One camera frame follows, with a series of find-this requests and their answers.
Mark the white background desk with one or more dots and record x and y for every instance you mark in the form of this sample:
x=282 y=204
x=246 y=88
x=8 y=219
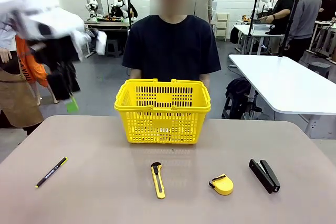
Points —
x=257 y=28

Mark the black stapler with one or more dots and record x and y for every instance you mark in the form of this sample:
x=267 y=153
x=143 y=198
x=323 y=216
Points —
x=265 y=176

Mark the thick black tripod pole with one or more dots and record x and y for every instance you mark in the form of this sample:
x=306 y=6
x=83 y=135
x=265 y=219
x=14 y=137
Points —
x=288 y=24

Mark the grey round stool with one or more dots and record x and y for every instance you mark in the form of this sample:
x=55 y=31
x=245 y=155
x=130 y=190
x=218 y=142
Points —
x=319 y=68

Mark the yellow tape measure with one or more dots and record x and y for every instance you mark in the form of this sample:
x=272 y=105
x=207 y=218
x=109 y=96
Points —
x=223 y=185

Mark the grey step stool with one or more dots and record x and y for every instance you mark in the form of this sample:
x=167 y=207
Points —
x=113 y=47

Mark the black stool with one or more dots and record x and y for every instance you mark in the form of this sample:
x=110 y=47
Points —
x=231 y=108

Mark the mannequin in brown apron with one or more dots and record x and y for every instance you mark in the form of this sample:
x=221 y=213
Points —
x=15 y=98

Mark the yellow plastic shopping basket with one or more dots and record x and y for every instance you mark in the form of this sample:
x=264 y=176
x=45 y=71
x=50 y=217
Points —
x=162 y=124

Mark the mannequin in light blue shirt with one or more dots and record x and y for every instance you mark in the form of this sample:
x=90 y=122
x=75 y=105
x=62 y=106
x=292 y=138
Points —
x=5 y=43

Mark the black backpack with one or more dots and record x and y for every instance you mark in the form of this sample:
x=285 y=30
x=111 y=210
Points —
x=239 y=86

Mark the person in black T-shirt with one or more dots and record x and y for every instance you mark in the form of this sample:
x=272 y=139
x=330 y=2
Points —
x=282 y=9

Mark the person's right forearm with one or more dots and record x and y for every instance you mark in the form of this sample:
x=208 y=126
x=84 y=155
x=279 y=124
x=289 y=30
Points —
x=136 y=74

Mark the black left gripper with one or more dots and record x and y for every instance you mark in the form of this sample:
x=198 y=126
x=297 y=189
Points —
x=55 y=51

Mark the grey background work table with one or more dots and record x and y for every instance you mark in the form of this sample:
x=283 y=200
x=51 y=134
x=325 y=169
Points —
x=110 y=24

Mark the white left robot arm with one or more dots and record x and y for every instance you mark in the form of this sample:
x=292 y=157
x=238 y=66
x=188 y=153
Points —
x=47 y=16

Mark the person in black jacket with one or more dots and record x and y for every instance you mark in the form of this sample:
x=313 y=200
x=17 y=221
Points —
x=328 y=3

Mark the person in navy T-shirt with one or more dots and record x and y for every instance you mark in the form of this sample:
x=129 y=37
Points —
x=170 y=48

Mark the mannequin in orange trousers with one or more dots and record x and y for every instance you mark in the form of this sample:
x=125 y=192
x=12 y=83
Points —
x=34 y=74

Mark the black pen yellow cap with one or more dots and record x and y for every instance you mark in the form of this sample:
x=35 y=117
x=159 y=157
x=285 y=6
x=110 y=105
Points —
x=51 y=172

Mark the yellow utility knife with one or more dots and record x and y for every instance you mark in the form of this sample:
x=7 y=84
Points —
x=158 y=182

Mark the person's left forearm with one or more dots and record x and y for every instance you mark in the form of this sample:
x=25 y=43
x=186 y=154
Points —
x=204 y=79

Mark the person in grey sweater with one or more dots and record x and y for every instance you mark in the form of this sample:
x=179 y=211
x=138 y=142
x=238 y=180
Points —
x=305 y=16

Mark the large white table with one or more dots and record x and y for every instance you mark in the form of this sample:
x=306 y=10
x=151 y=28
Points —
x=278 y=82

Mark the thin black tripod pole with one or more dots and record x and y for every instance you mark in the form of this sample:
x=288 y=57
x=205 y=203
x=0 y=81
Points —
x=253 y=19

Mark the white drawer cart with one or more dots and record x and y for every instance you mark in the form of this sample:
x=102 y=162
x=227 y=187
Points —
x=222 y=26

